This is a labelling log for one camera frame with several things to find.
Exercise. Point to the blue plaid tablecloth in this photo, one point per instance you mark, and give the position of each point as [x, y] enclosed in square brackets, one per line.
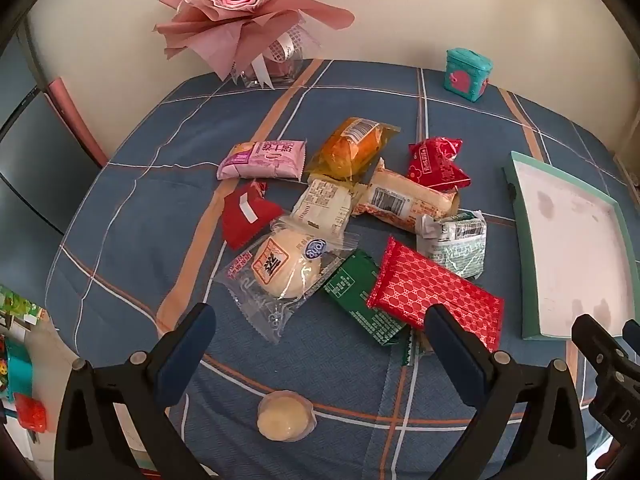
[150, 210]

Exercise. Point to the green and white snack packet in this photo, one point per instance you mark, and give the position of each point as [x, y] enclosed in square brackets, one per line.
[457, 245]

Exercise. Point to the pink snack packet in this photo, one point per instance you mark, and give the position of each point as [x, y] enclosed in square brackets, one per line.
[265, 159]

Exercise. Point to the red plastic object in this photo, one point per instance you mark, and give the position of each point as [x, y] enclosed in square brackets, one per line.
[32, 412]

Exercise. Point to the person's right hand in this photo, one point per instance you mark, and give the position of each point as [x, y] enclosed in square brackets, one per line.
[606, 457]

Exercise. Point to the dark grey cabinet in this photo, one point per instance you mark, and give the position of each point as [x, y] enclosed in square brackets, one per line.
[35, 170]

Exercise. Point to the teal tin box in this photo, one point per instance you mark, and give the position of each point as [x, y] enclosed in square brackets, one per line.
[467, 75]

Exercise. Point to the small white snack packet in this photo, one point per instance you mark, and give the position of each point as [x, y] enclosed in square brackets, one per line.
[322, 205]

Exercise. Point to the dark red snack packet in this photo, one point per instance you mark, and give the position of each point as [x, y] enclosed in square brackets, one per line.
[242, 220]

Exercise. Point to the dark green snack packet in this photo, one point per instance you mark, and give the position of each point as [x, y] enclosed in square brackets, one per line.
[357, 295]

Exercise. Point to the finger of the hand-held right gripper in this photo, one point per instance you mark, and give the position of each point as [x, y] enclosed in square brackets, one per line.
[632, 337]
[592, 337]

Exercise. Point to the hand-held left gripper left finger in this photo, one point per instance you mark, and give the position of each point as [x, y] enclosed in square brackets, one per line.
[192, 340]

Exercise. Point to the red patterned snack packet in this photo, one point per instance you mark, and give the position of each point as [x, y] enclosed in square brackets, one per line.
[430, 285]

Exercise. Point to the beige cake packet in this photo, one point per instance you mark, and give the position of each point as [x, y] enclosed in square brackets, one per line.
[400, 200]

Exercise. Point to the clear orange bread packet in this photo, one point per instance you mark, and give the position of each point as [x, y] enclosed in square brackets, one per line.
[350, 150]

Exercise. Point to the green printed packet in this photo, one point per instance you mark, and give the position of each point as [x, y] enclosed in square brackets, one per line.
[17, 305]

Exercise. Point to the small bright red snack packet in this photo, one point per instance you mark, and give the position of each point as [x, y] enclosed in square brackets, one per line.
[437, 165]

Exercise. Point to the teal plastic object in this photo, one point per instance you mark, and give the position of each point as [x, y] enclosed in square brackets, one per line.
[17, 370]

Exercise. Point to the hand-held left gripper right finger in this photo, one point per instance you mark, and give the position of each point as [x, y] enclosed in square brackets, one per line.
[450, 340]

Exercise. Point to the clear white bun packet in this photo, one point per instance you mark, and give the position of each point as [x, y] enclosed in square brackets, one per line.
[285, 265]

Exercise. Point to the glass vase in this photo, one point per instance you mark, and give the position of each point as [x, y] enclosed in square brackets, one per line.
[282, 72]

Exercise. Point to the green-rimmed white tray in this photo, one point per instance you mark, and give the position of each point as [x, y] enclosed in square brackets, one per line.
[565, 240]

